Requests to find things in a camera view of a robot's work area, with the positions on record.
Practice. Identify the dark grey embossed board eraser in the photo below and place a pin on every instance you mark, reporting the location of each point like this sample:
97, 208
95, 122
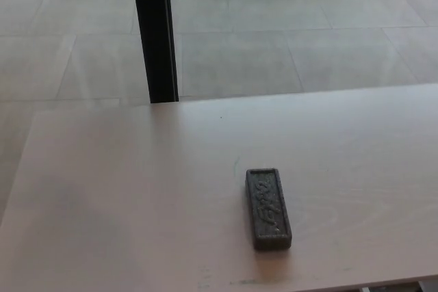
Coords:
268, 210

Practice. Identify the black vertical metal post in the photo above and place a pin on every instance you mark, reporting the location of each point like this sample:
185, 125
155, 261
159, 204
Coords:
155, 32

